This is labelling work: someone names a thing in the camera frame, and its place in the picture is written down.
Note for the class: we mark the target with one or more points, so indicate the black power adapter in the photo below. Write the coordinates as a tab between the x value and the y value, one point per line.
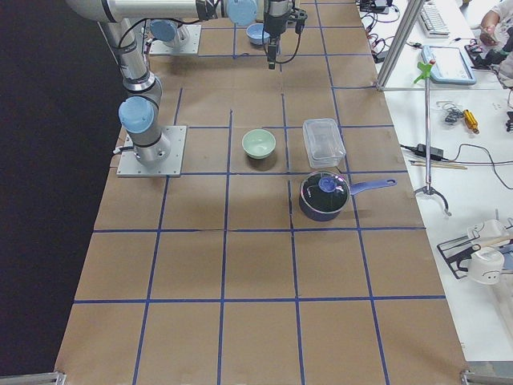
434	153

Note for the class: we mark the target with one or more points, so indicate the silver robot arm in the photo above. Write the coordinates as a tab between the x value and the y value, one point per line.
243	13
117	20

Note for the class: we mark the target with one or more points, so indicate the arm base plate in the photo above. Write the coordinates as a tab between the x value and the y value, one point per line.
169	39
164	158

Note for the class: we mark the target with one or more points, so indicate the blue pot with glass lid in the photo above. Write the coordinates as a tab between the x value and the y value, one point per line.
323	195

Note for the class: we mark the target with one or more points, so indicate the wooden chopsticks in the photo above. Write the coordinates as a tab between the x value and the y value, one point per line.
420	163

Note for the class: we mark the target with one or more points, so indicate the white keyboard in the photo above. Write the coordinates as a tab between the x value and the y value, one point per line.
432	22

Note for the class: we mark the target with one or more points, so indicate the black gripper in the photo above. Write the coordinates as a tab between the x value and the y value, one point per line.
275	22

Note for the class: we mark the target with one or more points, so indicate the metal stand with green clamp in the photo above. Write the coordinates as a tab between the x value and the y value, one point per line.
428	189

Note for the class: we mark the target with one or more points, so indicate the yellow screwdriver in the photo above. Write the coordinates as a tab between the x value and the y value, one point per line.
470	121

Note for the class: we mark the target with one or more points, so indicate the blue bowl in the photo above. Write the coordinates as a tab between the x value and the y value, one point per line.
256	34

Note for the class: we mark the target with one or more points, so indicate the clear plastic container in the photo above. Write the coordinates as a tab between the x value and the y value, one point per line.
323	143

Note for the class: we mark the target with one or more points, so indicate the blue teach pendant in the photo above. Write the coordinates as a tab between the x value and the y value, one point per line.
451	66

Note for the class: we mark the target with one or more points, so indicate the aluminium frame post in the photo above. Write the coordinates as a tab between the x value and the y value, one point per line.
409	18

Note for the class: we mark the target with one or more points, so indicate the white smiley cup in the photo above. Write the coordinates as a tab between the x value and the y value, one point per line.
485	266

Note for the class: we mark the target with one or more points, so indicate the green bowl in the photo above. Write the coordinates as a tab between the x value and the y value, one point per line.
258	143

